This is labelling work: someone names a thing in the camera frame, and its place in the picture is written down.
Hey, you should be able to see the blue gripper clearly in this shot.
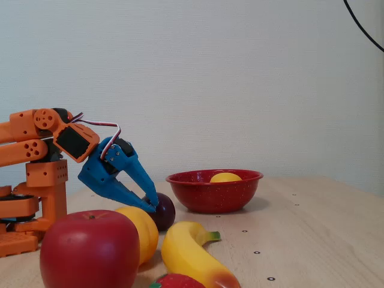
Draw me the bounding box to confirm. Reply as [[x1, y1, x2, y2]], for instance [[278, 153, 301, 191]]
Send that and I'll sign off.
[[77, 136, 160, 214]]

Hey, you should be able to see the yellow lemon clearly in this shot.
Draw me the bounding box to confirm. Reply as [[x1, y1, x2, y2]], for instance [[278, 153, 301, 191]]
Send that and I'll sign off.
[[209, 172, 242, 183]]

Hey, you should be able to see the red speckled bowl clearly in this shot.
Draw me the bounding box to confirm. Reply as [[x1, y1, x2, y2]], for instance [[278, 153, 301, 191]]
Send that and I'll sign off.
[[165, 169, 264, 214]]

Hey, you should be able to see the dark purple plum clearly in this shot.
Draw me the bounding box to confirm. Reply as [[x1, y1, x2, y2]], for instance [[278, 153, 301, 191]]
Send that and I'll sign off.
[[142, 192, 176, 232]]

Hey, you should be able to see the orange yellow peach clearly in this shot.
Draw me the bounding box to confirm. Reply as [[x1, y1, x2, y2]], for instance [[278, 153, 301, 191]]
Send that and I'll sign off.
[[115, 206, 160, 266]]

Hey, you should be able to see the red apple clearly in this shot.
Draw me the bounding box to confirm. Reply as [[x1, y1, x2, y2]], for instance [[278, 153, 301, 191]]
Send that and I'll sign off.
[[39, 209, 141, 288]]

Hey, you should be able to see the yellow banana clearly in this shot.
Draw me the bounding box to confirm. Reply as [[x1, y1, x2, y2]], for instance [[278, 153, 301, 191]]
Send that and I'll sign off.
[[161, 221, 241, 288]]

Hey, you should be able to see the red strawberry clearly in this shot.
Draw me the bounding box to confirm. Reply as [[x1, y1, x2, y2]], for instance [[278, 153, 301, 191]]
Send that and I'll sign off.
[[149, 272, 206, 288]]

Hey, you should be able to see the red white black servo cable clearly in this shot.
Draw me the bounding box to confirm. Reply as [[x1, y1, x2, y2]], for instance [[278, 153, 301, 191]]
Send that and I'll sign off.
[[68, 112, 122, 160]]

